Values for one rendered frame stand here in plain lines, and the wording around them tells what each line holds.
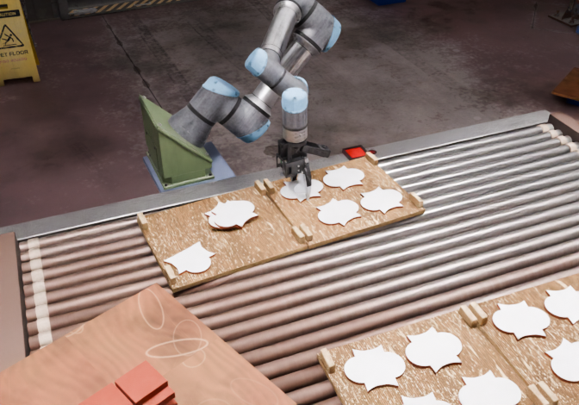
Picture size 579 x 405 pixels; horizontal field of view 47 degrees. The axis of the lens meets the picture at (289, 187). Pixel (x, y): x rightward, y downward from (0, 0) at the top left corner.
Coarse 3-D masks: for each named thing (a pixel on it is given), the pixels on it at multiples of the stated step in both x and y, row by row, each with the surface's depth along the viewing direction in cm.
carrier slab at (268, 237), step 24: (240, 192) 214; (168, 216) 203; (192, 216) 203; (264, 216) 203; (168, 240) 194; (192, 240) 194; (216, 240) 194; (240, 240) 194; (264, 240) 194; (288, 240) 194; (168, 264) 185; (216, 264) 185; (240, 264) 185
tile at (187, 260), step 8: (192, 248) 189; (200, 248) 189; (176, 256) 187; (184, 256) 187; (192, 256) 187; (200, 256) 187; (208, 256) 187; (176, 264) 184; (184, 264) 184; (192, 264) 184; (200, 264) 184; (208, 264) 184; (184, 272) 182; (192, 272) 181; (200, 272) 182
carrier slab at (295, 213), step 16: (352, 160) 230; (320, 176) 222; (368, 176) 222; (384, 176) 222; (336, 192) 214; (352, 192) 214; (400, 192) 214; (288, 208) 207; (304, 208) 207; (400, 208) 207; (416, 208) 207; (320, 224) 200; (352, 224) 200; (368, 224) 200; (384, 224) 202; (320, 240) 194; (336, 240) 196
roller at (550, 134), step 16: (496, 144) 242; (512, 144) 243; (528, 144) 245; (432, 160) 233; (448, 160) 234; (80, 240) 196; (96, 240) 197; (112, 240) 198; (32, 256) 191; (48, 256) 193
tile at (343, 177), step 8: (344, 168) 224; (328, 176) 220; (336, 176) 220; (344, 176) 220; (352, 176) 220; (360, 176) 220; (328, 184) 216; (336, 184) 216; (344, 184) 216; (352, 184) 216; (360, 184) 216
